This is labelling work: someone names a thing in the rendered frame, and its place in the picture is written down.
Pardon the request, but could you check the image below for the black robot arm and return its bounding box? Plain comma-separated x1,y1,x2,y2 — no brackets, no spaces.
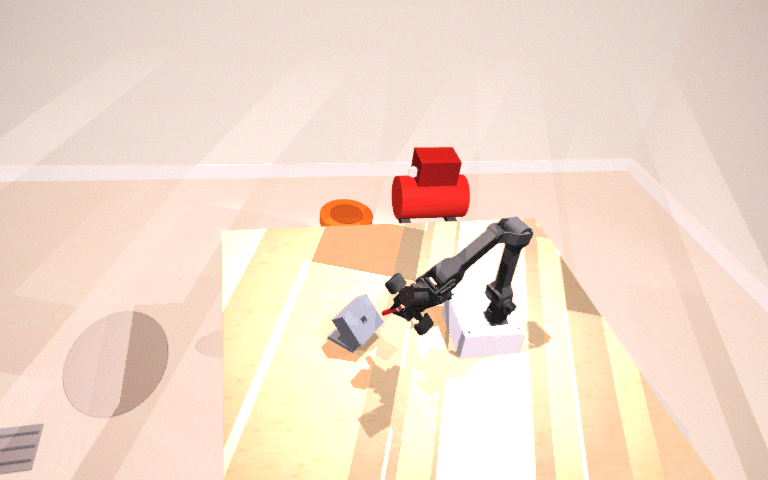
400,216,533,326

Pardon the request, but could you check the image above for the red peg with white band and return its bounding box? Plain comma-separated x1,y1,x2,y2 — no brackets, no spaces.
381,306,402,316

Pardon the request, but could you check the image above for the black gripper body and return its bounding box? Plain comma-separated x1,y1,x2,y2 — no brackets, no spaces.
385,273,434,335

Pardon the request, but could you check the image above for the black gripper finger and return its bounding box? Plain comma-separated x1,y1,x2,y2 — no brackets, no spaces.
389,293,401,310
392,307,412,322

